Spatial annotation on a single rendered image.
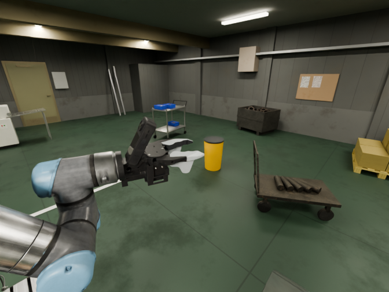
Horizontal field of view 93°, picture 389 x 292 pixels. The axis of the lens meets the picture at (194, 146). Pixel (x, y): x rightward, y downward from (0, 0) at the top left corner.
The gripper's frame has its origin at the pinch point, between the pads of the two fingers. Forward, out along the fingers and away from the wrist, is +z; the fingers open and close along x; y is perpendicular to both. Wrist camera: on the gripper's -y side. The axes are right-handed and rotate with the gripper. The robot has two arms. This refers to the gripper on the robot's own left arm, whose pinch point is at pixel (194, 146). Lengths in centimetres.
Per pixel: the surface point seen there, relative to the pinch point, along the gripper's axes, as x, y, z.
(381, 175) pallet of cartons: -60, 161, 409
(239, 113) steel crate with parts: -429, 163, 368
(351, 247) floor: 2, 159, 198
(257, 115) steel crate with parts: -362, 147, 381
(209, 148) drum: -216, 141, 137
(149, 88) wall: -884, 166, 167
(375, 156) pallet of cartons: -80, 131, 402
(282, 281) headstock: 27.2, 29.1, 15.1
